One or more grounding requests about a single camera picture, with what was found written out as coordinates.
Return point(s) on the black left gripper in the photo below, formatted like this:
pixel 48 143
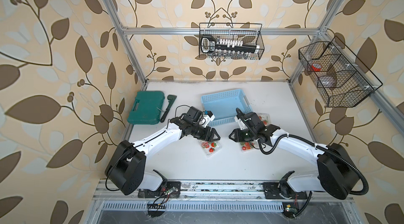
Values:
pixel 208 137

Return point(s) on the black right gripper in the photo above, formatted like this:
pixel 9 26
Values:
pixel 236 135

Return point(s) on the strawberry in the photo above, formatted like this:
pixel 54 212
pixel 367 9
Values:
pixel 209 148

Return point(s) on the clear clamshell container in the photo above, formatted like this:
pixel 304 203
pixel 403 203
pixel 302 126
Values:
pixel 265 114
pixel 256 145
pixel 217 150

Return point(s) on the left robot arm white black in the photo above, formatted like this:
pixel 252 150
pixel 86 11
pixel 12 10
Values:
pixel 126 168

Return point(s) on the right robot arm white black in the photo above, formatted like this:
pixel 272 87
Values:
pixel 335 173

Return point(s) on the light blue perforated plastic basket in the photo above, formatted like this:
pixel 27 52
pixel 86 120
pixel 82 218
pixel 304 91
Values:
pixel 223 105

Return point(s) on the green tool case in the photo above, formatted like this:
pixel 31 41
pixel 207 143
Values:
pixel 147 108

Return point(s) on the black white tool set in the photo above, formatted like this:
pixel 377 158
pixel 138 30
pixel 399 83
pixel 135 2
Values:
pixel 210 45

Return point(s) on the red tape roll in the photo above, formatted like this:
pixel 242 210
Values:
pixel 316 67

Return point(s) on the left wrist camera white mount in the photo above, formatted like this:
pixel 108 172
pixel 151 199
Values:
pixel 198 117

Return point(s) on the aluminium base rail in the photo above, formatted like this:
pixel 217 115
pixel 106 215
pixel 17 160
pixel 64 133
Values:
pixel 208 196

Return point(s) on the black wire basket back wall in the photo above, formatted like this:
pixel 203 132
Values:
pixel 247 32

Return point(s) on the black wire basket wall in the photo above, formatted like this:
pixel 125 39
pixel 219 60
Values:
pixel 247 32
pixel 346 79

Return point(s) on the black wire basket right wall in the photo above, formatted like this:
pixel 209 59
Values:
pixel 346 79

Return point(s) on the aluminium frame post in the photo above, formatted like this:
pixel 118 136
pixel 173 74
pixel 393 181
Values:
pixel 112 12

